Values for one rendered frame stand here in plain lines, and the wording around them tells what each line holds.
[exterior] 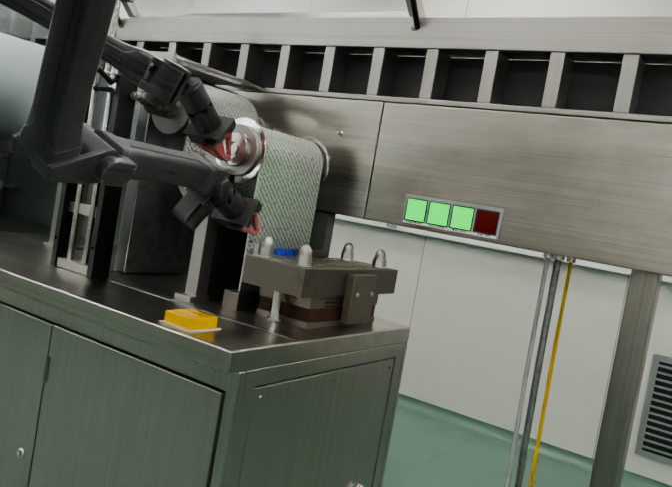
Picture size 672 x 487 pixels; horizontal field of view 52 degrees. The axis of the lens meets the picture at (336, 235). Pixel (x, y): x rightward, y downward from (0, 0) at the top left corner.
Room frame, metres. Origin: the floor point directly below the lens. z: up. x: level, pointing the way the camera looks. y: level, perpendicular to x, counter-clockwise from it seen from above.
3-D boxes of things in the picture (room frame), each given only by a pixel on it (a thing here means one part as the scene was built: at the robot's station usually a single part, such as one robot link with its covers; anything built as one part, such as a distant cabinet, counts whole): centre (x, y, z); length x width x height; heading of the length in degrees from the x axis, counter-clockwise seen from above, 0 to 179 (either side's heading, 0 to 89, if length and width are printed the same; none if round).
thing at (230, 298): (1.62, 0.13, 0.92); 0.28 x 0.04 x 0.04; 147
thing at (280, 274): (1.59, 0.01, 1.00); 0.40 x 0.16 x 0.06; 147
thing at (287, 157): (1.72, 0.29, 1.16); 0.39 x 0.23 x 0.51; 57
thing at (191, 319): (1.26, 0.24, 0.91); 0.07 x 0.07 x 0.02; 57
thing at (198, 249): (1.53, 0.30, 1.05); 0.06 x 0.05 x 0.31; 147
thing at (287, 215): (1.62, 0.13, 1.11); 0.23 x 0.01 x 0.18; 147
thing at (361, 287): (1.55, -0.08, 0.96); 0.10 x 0.03 x 0.11; 147
